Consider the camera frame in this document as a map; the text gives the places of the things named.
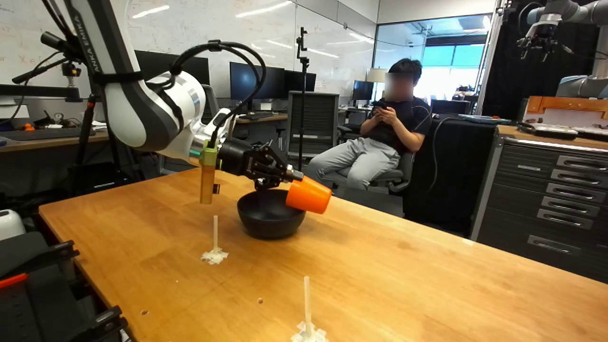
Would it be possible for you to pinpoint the person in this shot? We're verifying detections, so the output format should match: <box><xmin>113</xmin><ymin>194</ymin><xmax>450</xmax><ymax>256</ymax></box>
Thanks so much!
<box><xmin>304</xmin><ymin>58</ymin><xmax>433</xmax><ymax>191</ymax></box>

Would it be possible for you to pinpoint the camera on tripod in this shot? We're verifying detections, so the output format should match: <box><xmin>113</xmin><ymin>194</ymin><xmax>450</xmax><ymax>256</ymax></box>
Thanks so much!
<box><xmin>0</xmin><ymin>30</ymin><xmax>125</xmax><ymax>191</ymax></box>

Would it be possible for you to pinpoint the grey drawer cabinet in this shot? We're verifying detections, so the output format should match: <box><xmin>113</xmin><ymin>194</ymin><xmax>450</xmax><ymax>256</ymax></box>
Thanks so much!
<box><xmin>470</xmin><ymin>124</ymin><xmax>608</xmax><ymax>284</ymax></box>

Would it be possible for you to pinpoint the window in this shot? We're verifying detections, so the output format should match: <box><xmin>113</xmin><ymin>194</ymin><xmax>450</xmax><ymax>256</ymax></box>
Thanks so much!
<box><xmin>372</xmin><ymin>14</ymin><xmax>493</xmax><ymax>102</ymax></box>

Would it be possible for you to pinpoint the white table lamp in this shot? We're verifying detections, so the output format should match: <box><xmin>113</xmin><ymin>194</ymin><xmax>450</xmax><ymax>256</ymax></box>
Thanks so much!
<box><xmin>366</xmin><ymin>67</ymin><xmax>389</xmax><ymax>101</ymax></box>

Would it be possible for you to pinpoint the black equipment case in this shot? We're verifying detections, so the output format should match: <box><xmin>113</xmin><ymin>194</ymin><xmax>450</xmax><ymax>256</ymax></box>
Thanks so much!
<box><xmin>0</xmin><ymin>231</ymin><xmax>130</xmax><ymax>342</ymax></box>

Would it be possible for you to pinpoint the grey mesh office chair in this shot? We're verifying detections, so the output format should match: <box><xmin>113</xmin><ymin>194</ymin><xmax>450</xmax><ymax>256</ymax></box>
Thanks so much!
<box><xmin>286</xmin><ymin>91</ymin><xmax>340</xmax><ymax>158</ymax></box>

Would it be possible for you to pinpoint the large black monitor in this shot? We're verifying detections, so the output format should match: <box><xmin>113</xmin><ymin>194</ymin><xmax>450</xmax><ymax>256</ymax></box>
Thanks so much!
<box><xmin>134</xmin><ymin>49</ymin><xmax>211</xmax><ymax>86</ymax></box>

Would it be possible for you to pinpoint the orange plastic cup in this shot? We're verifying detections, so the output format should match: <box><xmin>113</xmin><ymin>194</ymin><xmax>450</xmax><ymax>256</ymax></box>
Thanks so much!
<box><xmin>285</xmin><ymin>175</ymin><xmax>333</xmax><ymax>215</ymax></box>

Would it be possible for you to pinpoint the small black monitor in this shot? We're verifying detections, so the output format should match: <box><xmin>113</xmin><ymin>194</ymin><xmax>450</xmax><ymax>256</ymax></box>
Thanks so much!
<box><xmin>352</xmin><ymin>79</ymin><xmax>375</xmax><ymax>107</ymax></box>

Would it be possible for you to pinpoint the white appliance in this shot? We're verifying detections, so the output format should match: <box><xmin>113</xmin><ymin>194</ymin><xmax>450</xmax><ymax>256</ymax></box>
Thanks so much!
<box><xmin>0</xmin><ymin>209</ymin><xmax>26</xmax><ymax>241</ymax></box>

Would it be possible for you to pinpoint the row of monitors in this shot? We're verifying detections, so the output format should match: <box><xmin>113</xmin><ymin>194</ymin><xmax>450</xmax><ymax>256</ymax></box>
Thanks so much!
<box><xmin>229</xmin><ymin>61</ymin><xmax>317</xmax><ymax>111</ymax></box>

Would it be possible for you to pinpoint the white peg on base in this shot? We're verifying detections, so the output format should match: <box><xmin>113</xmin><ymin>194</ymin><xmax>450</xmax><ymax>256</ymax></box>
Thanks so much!
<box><xmin>290</xmin><ymin>276</ymin><xmax>330</xmax><ymax>342</ymax></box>
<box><xmin>200</xmin><ymin>215</ymin><xmax>229</xmax><ymax>265</ymax></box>

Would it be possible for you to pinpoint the wooden desk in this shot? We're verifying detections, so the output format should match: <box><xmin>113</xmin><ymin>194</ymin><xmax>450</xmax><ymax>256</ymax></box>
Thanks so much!
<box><xmin>0</xmin><ymin>111</ymin><xmax>348</xmax><ymax>153</ymax></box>

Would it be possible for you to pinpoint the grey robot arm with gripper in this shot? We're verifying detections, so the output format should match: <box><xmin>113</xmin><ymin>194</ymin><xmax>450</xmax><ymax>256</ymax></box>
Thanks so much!
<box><xmin>516</xmin><ymin>0</ymin><xmax>608</xmax><ymax>99</ymax></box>

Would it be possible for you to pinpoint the black bowl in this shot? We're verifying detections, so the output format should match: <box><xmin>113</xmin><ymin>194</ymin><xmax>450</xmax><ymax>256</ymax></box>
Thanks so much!
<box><xmin>237</xmin><ymin>189</ymin><xmax>307</xmax><ymax>240</ymax></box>

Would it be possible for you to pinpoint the stand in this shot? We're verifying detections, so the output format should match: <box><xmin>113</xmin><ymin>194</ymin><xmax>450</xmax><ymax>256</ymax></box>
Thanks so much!
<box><xmin>295</xmin><ymin>27</ymin><xmax>311</xmax><ymax>172</ymax></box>

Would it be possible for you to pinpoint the black draped table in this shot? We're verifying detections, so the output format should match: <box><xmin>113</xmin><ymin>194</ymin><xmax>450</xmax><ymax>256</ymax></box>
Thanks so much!
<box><xmin>403</xmin><ymin>113</ymin><xmax>498</xmax><ymax>234</ymax></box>

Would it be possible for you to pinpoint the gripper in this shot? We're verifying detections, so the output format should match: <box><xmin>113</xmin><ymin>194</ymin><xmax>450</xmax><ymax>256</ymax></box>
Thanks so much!
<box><xmin>218</xmin><ymin>138</ymin><xmax>305</xmax><ymax>192</ymax></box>

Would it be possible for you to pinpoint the wooden frame box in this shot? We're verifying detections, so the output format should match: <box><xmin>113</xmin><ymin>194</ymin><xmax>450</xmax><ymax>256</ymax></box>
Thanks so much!
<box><xmin>522</xmin><ymin>95</ymin><xmax>608</xmax><ymax>129</ymax></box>

